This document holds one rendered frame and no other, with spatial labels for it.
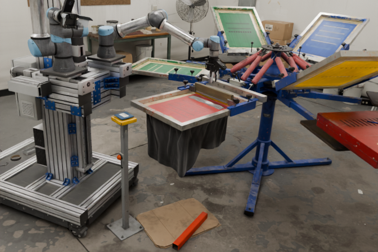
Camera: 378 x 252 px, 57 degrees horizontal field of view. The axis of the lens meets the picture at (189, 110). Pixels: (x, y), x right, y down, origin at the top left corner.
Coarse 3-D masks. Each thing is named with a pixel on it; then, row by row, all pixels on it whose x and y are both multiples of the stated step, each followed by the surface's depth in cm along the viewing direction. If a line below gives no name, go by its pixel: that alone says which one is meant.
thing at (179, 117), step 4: (212, 100) 288; (200, 104) 278; (204, 104) 278; (220, 104) 280; (212, 108) 271; (224, 108) 273; (172, 112) 258; (204, 112) 262; (208, 112) 262; (212, 112) 262; (172, 116) 251; (176, 116) 252; (180, 116) 252; (192, 116) 253; (196, 116) 254; (200, 116) 254; (180, 120) 245; (184, 120) 246; (188, 120) 246
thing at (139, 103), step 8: (216, 88) 307; (152, 96) 279; (160, 96) 282; (168, 96) 288; (136, 104) 262; (152, 112) 249; (160, 112) 248; (216, 112) 253; (224, 112) 256; (168, 120) 238; (176, 120) 236; (192, 120) 238; (200, 120) 240; (208, 120) 246; (176, 128) 233; (184, 128) 231
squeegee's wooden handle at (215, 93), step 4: (196, 84) 296; (200, 84) 293; (204, 84) 292; (196, 88) 297; (200, 88) 293; (204, 88) 290; (208, 88) 287; (212, 88) 284; (204, 92) 291; (208, 92) 288; (212, 92) 284; (216, 92) 281; (220, 92) 277; (224, 92) 275; (216, 96) 282; (220, 96) 278; (224, 96) 275; (228, 96) 272; (232, 96) 271; (224, 100) 276; (232, 100) 273
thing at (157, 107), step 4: (184, 96) 294; (188, 96) 294; (200, 96) 296; (172, 100) 283; (176, 100) 284; (180, 100) 284; (192, 100) 286; (208, 100) 288; (156, 104) 273; (160, 104) 273; (164, 104) 274; (152, 108) 265; (156, 108) 265; (160, 108) 265; (164, 108) 266; (164, 112) 257; (168, 112) 258
